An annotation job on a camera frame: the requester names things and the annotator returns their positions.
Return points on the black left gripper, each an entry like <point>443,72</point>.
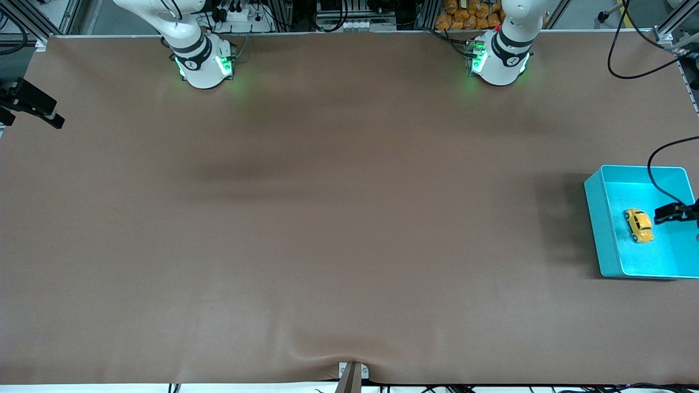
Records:
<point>689,212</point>

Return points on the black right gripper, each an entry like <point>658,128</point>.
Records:
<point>23,95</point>

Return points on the yellow beetle toy car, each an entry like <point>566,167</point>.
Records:
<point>639,225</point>

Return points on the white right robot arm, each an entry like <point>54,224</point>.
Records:
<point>199,60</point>

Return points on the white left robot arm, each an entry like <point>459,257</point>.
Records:
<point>499,60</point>

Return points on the turquoise plastic bin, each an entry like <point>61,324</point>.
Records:
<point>611,234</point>

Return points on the white power strip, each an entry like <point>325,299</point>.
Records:
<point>240,16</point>

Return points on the bag of orange items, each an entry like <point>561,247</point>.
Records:
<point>469,13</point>

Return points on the brown table mat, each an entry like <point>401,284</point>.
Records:
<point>349,245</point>

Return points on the metal table clamp bracket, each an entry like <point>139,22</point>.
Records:
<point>352,376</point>

